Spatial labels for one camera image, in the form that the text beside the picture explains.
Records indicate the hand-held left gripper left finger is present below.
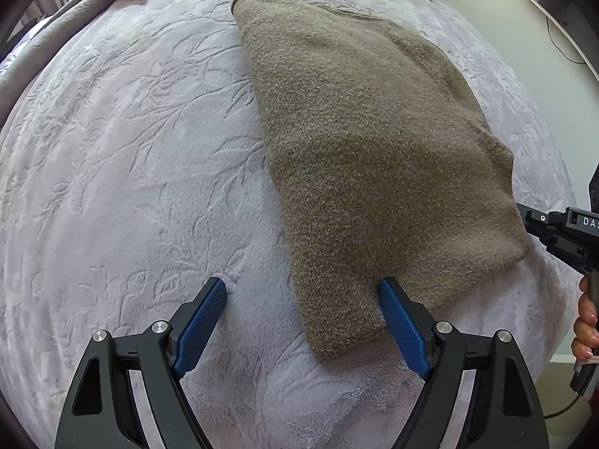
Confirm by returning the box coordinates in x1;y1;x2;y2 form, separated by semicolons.
55;277;228;449

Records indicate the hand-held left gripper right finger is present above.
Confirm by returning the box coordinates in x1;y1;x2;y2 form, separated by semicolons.
378;277;549;449

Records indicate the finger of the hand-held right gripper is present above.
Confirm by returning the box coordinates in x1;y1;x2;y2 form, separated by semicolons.
516;202;569;246

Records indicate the brown knit sweater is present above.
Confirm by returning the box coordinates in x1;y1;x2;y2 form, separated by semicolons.
231;0;532;362

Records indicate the person's right hand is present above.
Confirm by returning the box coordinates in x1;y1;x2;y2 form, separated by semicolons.
571;278;599;366

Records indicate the lavender embossed blanket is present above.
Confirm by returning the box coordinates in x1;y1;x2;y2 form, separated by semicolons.
0;0;581;449

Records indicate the black monitor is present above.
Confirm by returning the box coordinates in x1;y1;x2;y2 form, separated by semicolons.
509;0;599;76

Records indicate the grey duvet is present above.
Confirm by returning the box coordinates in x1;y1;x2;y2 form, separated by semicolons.
0;0;120;120

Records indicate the thin black monitor cable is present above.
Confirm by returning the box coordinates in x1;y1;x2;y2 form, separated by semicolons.
545;15;588;65

